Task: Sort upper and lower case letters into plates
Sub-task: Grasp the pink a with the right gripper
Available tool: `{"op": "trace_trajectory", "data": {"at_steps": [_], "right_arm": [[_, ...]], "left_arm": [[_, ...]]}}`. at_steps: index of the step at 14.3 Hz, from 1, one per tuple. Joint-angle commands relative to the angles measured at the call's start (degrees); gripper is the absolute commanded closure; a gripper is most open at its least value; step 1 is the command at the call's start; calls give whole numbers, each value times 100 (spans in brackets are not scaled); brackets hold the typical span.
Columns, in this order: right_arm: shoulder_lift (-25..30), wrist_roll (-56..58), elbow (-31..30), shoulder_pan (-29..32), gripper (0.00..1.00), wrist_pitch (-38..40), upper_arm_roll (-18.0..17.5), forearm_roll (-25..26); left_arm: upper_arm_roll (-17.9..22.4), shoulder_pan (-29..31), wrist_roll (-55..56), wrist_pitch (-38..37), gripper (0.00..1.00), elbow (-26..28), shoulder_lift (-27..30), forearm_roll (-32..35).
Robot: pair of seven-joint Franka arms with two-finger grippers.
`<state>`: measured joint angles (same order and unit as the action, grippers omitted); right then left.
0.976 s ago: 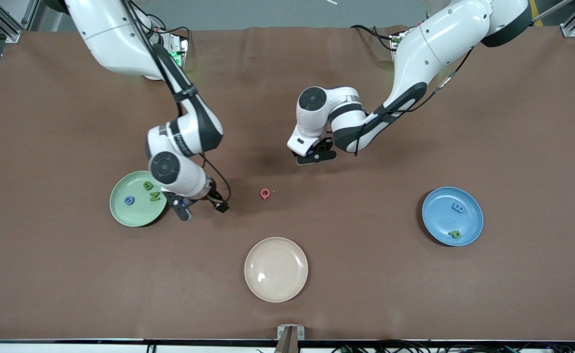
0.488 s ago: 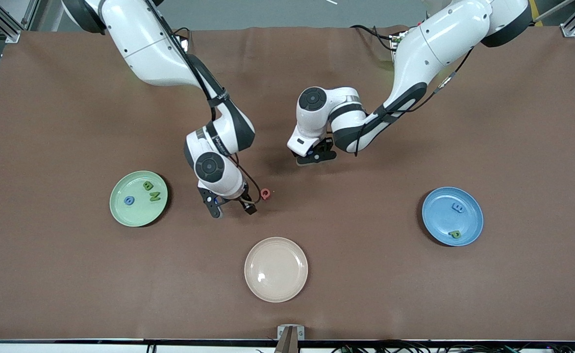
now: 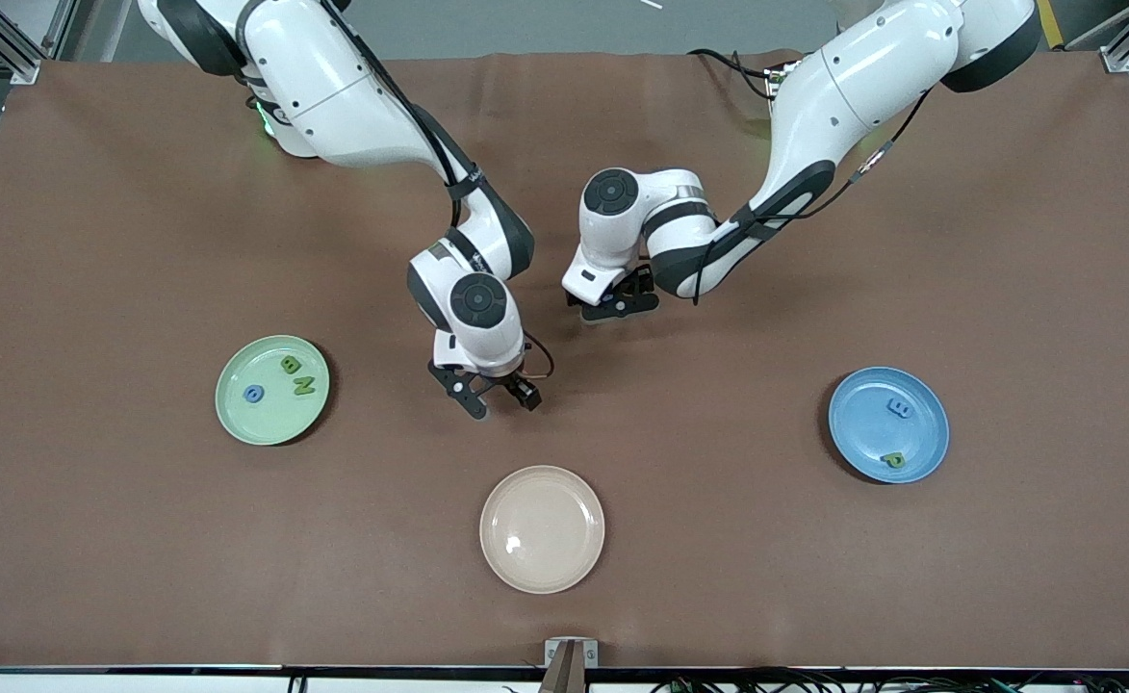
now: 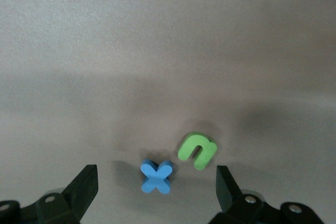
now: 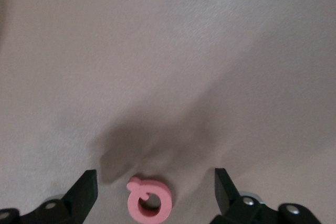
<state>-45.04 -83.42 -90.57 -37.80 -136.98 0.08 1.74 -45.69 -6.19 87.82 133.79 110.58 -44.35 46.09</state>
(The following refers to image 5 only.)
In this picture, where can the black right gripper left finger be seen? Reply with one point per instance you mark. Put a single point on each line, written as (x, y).
(78, 203)

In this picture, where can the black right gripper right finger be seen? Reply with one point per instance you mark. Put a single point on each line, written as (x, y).
(236, 208)

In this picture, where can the pink letter Q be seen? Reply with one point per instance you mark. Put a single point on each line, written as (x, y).
(162, 208)

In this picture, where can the brown table cover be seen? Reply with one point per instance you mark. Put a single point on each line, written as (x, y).
(157, 51)

